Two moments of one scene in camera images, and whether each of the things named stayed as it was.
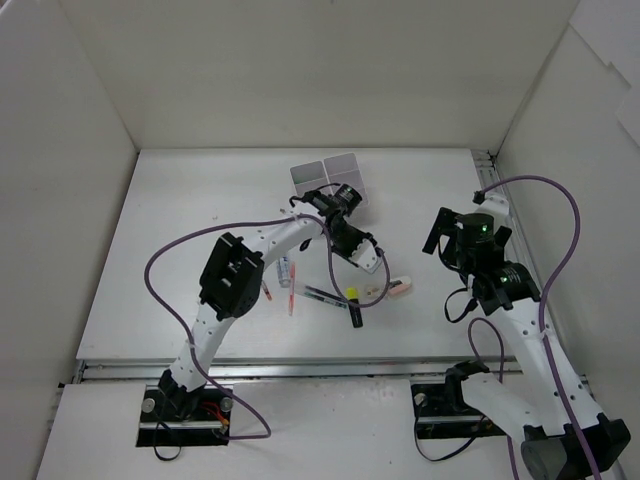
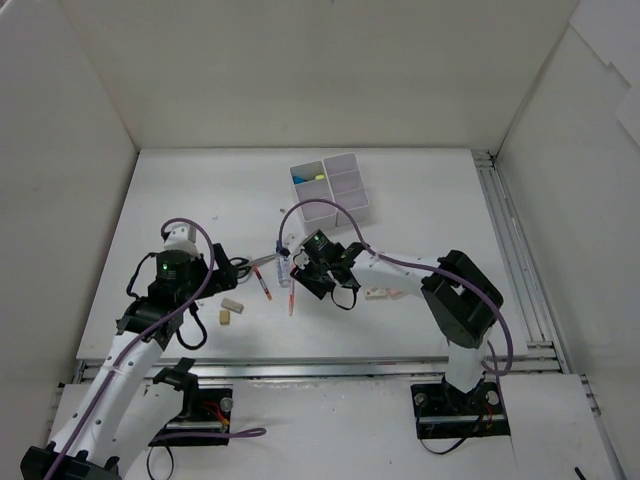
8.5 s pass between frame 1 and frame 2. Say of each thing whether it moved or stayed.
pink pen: stayed
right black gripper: moved
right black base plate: stayed
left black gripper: moved
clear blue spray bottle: stayed
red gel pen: stayed
